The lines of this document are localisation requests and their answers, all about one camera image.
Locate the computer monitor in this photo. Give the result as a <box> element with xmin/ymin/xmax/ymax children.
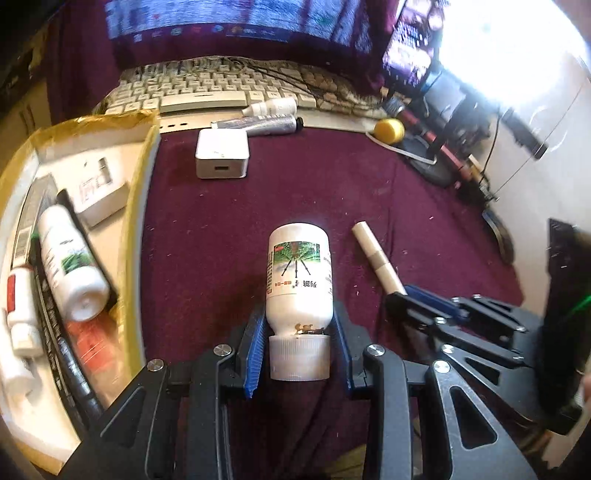
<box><xmin>104</xmin><ymin>0</ymin><xmax>385</xmax><ymax>43</ymax></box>

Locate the maroon table cloth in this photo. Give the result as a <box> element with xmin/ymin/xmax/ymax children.
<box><xmin>140</xmin><ymin>124</ymin><xmax>523</xmax><ymax>463</ymax></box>

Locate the white bottle green label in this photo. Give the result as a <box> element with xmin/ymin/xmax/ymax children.
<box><xmin>37</xmin><ymin>205</ymin><xmax>111</xmax><ymax>323</ymax></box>
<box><xmin>265</xmin><ymin>222</ymin><xmax>334</xmax><ymax>382</ymax></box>

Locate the black round-base stand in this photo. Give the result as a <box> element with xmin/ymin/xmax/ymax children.
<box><xmin>399</xmin><ymin>92</ymin><xmax>459</xmax><ymax>188</ymax></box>

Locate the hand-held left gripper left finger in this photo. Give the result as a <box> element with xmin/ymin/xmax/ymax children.
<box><xmin>69</xmin><ymin>308</ymin><xmax>267</xmax><ymax>480</ymax></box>

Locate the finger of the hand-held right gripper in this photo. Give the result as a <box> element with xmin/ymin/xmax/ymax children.
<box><xmin>385</xmin><ymin>294</ymin><xmax>546</xmax><ymax>425</ymax></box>
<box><xmin>405</xmin><ymin>284</ymin><xmax>528</xmax><ymax>334</ymax></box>

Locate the white square adapter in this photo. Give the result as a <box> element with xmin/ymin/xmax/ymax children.
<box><xmin>194</xmin><ymin>128</ymin><xmax>251</xmax><ymax>180</ymax></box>

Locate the small white dropper bottle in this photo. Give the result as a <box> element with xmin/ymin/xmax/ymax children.
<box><xmin>240</xmin><ymin>97</ymin><xmax>299</xmax><ymax>118</ymax></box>

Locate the white marker pen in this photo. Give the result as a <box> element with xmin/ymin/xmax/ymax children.
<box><xmin>351</xmin><ymin>221</ymin><xmax>408</xmax><ymax>297</ymax></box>

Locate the white cable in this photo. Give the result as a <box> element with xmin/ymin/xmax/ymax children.
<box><xmin>366</xmin><ymin>131</ymin><xmax>437</xmax><ymax>166</ymax></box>

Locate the black smartphone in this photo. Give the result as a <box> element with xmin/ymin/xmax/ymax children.
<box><xmin>382</xmin><ymin>0</ymin><xmax>445</xmax><ymax>92</ymax></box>

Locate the grey tube black cap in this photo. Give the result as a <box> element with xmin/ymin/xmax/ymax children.
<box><xmin>211</xmin><ymin>115</ymin><xmax>304</xmax><ymax>136</ymax></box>

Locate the small white bottle red label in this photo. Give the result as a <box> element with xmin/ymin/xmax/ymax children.
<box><xmin>6</xmin><ymin>265</ymin><xmax>44</xmax><ymax>357</ymax></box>

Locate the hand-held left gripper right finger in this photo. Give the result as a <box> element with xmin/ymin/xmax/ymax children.
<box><xmin>329</xmin><ymin>300</ymin><xmax>539</xmax><ymax>480</ymax></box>

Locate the clear plastic package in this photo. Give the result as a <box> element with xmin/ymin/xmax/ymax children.
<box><xmin>65</xmin><ymin>318</ymin><xmax>117</xmax><ymax>376</ymax></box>

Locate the beige keyboard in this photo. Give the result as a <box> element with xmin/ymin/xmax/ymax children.
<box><xmin>92</xmin><ymin>54</ymin><xmax>389</xmax><ymax>119</ymax></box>

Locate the maroon handheld microphone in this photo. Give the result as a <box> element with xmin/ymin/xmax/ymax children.
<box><xmin>383</xmin><ymin>99</ymin><xmax>486</xmax><ymax>186</ymax></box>

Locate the bright lamp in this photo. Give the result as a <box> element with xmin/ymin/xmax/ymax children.
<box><xmin>438</xmin><ymin>0</ymin><xmax>568</xmax><ymax>75</ymax></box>

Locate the cardboard tray yellow tape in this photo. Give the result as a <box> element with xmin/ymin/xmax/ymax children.
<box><xmin>0</xmin><ymin>111</ymin><xmax>162</xmax><ymax>477</ymax></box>

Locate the black marker pen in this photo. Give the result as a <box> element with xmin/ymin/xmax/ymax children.
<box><xmin>34</xmin><ymin>263</ymin><xmax>103</xmax><ymax>417</ymax></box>

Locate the beige cabinet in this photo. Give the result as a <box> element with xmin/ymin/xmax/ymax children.
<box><xmin>0</xmin><ymin>78</ymin><xmax>52</xmax><ymax>154</ymax></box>

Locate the black cable bundle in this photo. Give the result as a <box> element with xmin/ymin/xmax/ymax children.
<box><xmin>455</xmin><ymin>138</ymin><xmax>499</xmax><ymax>204</ymax></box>

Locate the white plug charger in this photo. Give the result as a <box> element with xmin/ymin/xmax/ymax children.
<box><xmin>73</xmin><ymin>158</ymin><xmax>129</xmax><ymax>228</ymax></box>

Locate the black computer mouse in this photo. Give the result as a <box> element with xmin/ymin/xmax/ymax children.
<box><xmin>482</xmin><ymin>211</ymin><xmax>516</xmax><ymax>265</ymax></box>

